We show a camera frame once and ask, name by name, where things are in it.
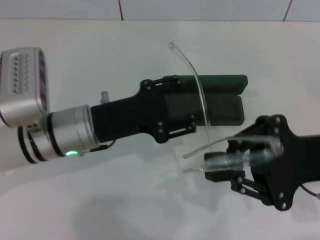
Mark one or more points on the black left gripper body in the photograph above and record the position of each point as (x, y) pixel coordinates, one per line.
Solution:
(125, 117)

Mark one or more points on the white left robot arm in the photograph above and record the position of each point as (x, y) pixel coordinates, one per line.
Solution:
(70, 130)

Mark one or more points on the right gripper silver connector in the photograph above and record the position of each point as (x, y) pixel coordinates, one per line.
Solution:
(318, 195)

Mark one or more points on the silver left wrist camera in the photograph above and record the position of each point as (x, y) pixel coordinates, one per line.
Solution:
(22, 87)

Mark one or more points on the green glasses case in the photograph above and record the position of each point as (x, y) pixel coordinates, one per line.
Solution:
(225, 110)

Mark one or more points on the clear white glasses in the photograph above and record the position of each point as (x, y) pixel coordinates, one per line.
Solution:
(225, 162)

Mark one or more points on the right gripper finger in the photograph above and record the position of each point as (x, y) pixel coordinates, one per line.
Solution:
(225, 175)
(237, 146)

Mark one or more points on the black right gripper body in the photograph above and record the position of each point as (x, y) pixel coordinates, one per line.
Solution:
(295, 162)

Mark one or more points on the left gripper clear connector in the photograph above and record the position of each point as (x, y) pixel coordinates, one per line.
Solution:
(104, 97)

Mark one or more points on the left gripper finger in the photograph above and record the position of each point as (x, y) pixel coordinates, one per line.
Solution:
(182, 127)
(170, 80)

